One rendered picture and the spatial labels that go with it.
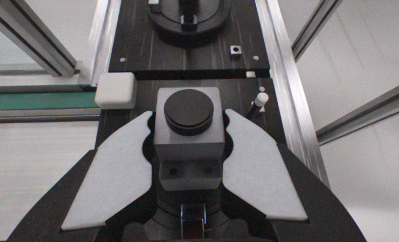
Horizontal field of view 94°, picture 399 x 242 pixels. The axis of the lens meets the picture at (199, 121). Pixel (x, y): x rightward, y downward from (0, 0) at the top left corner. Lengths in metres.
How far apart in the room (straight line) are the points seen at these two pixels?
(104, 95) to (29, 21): 0.11
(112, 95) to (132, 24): 0.15
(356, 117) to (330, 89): 0.21
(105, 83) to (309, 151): 0.28
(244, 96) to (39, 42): 0.26
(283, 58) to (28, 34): 0.34
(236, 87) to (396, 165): 0.34
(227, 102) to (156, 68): 0.11
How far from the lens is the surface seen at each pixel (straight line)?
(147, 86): 0.28
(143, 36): 0.34
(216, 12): 0.34
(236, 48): 0.31
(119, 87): 0.26
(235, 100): 0.26
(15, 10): 0.29
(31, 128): 0.39
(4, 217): 0.38
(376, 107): 0.27
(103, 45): 0.36
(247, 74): 0.30
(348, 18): 0.67
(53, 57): 0.32
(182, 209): 0.20
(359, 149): 0.46
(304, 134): 0.29
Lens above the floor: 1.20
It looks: 68 degrees down
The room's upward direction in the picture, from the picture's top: 3 degrees clockwise
